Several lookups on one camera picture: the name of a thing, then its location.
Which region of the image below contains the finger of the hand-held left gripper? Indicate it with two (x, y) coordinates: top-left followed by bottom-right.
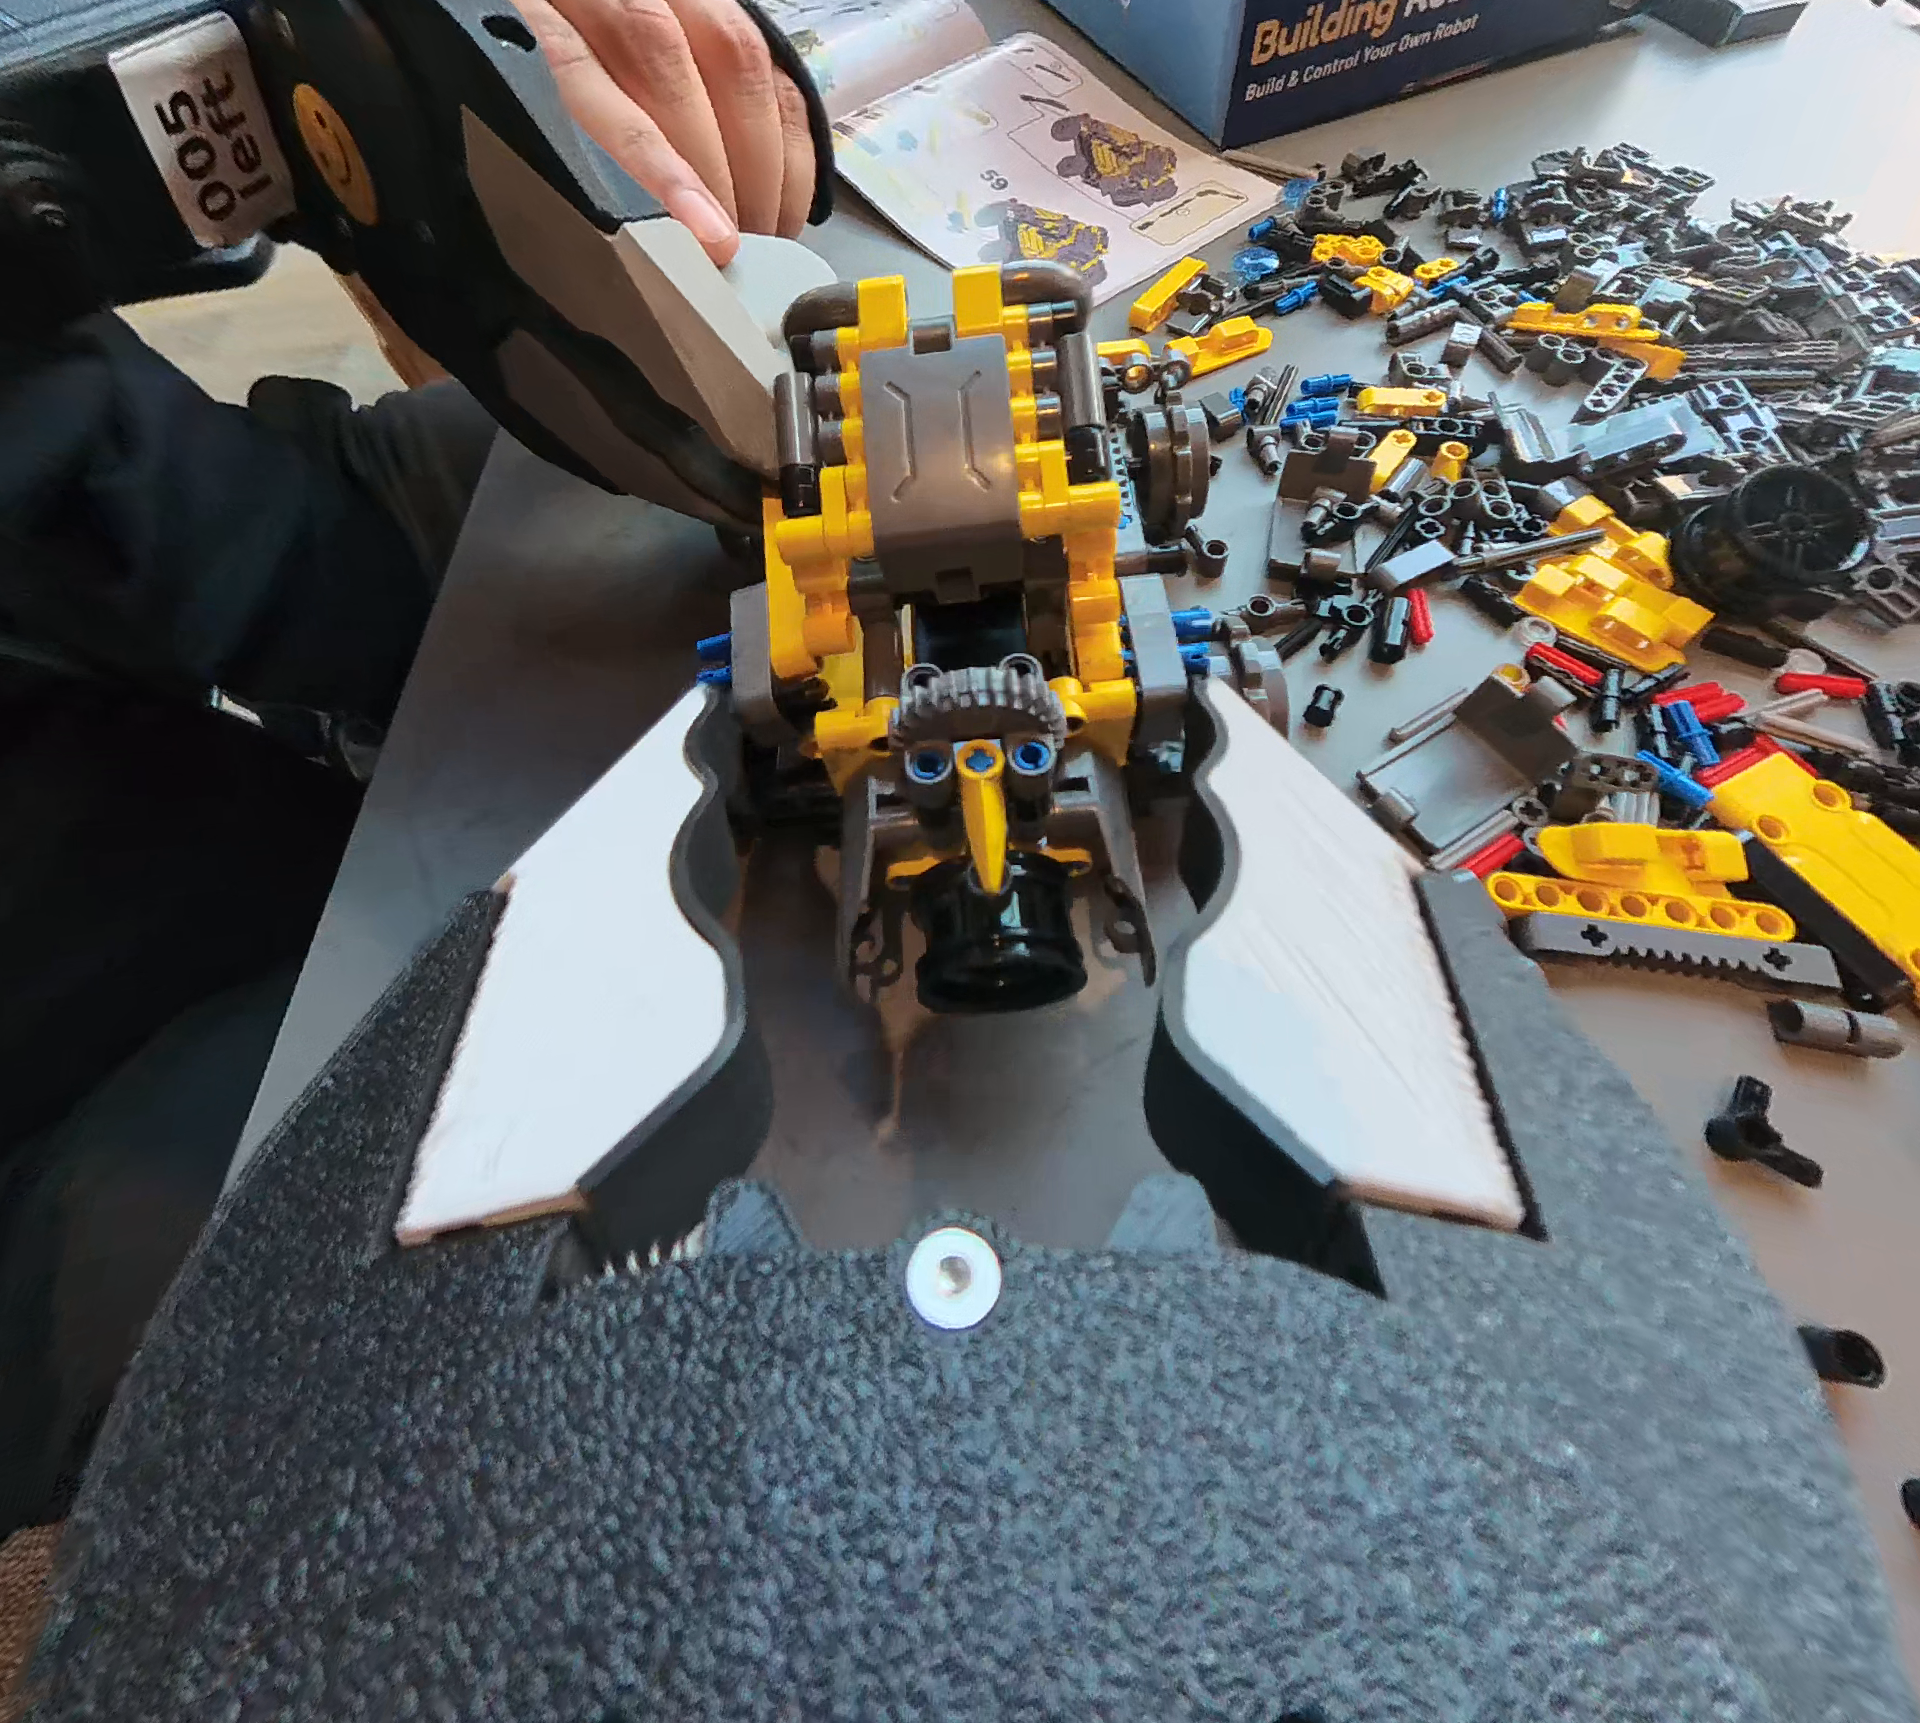
(455, 95), (794, 481)
(496, 319), (774, 525)

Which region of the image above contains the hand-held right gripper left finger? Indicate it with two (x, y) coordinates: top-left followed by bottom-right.
(391, 684), (774, 1280)

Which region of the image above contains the grey desk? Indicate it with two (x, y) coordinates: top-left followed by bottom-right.
(224, 0), (1920, 1498)

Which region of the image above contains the yellow Lego beam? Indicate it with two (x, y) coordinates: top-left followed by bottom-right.
(1478, 741), (1920, 1011)

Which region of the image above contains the person's black clothing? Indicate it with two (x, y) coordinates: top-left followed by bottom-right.
(0, 237), (497, 1529)

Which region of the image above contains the pile of loose building pieces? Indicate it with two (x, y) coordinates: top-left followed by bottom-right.
(1103, 140), (1920, 1003)

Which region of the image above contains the open instruction booklet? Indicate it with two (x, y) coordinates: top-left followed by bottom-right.
(741, 0), (1285, 308)

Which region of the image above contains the black power adapter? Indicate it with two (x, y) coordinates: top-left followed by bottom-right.
(1657, 0), (1808, 52)

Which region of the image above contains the yellow grey toy vehicle model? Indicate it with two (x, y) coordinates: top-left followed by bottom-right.
(697, 260), (1292, 1018)

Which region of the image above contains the person's left hand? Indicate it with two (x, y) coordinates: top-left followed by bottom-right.
(496, 0), (822, 271)

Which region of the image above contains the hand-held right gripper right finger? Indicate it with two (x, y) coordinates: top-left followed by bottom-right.
(1141, 676), (1530, 1290)

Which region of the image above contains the black wheel hub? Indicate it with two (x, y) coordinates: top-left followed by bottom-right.
(1671, 464), (1878, 621)

